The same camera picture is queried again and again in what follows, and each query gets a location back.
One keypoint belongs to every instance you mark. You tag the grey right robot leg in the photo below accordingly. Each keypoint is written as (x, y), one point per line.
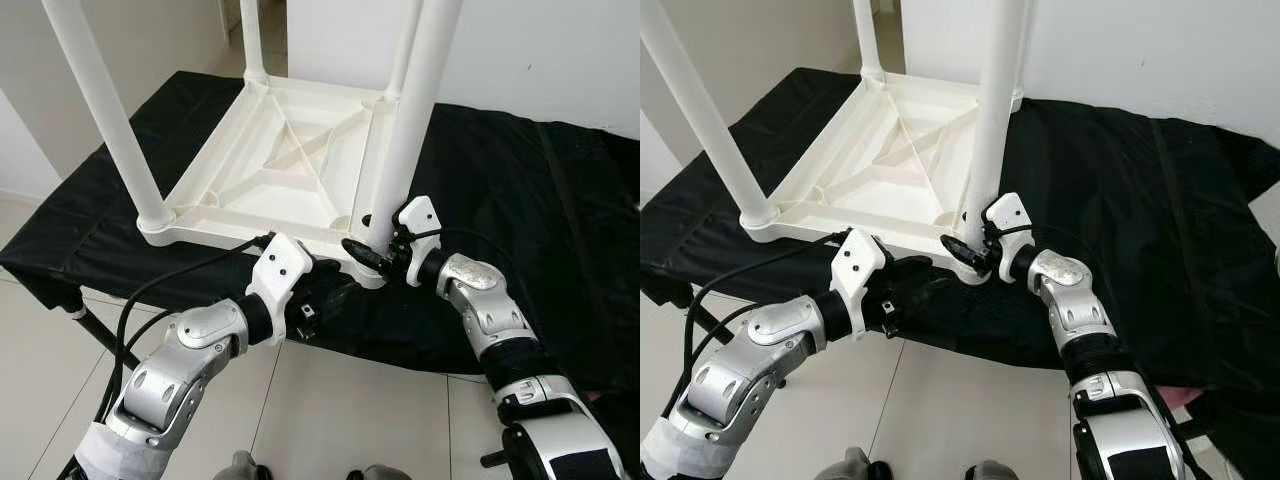
(375, 474)
(992, 472)

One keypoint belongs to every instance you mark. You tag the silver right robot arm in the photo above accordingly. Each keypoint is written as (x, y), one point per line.
(1085, 310)
(490, 310)

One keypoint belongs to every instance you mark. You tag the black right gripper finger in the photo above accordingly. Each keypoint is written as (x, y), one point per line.
(960, 250)
(362, 255)

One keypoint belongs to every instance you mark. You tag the white plastic table top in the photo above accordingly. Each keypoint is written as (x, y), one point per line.
(260, 190)
(860, 180)

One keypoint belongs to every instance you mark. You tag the black table cloth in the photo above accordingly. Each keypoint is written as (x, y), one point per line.
(1180, 220)
(560, 220)

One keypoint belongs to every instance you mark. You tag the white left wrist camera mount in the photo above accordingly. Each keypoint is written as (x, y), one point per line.
(860, 265)
(280, 270)

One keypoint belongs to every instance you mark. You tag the black metal table leg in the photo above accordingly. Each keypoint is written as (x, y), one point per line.
(1195, 428)
(100, 335)
(705, 322)
(495, 460)

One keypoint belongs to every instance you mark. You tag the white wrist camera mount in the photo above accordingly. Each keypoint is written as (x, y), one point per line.
(860, 265)
(280, 270)
(418, 220)
(1010, 217)

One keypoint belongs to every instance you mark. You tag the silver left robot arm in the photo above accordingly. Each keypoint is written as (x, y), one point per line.
(760, 360)
(180, 370)

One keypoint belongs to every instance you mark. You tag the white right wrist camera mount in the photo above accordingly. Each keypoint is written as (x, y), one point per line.
(418, 220)
(1010, 217)

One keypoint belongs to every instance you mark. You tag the pink cloth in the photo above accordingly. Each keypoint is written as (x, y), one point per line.
(1190, 397)

